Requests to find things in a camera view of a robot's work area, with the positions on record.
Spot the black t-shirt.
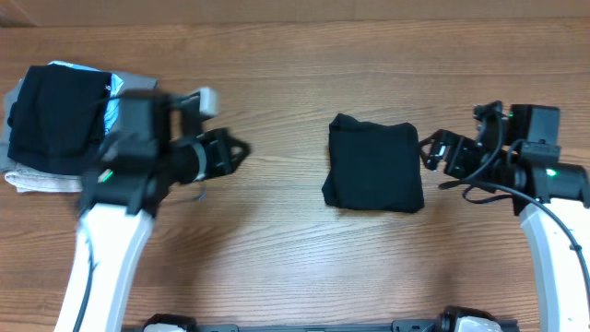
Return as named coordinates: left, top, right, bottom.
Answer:
left=322, top=113, right=425, bottom=213

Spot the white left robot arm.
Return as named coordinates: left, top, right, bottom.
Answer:
left=55, top=128, right=251, bottom=331

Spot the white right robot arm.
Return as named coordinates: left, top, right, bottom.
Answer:
left=419, top=129, right=589, bottom=331

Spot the folded grey garment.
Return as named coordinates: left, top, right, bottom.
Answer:
left=1, top=72, right=158, bottom=172

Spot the folded light blue garment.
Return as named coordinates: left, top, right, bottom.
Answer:
left=50, top=60, right=124, bottom=134

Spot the folded black garment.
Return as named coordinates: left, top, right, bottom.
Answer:
left=7, top=65, right=111, bottom=175

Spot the folded beige garment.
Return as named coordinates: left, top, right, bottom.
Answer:
left=5, top=164, right=82, bottom=194

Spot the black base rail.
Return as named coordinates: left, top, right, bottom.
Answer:
left=121, top=314, right=520, bottom=332

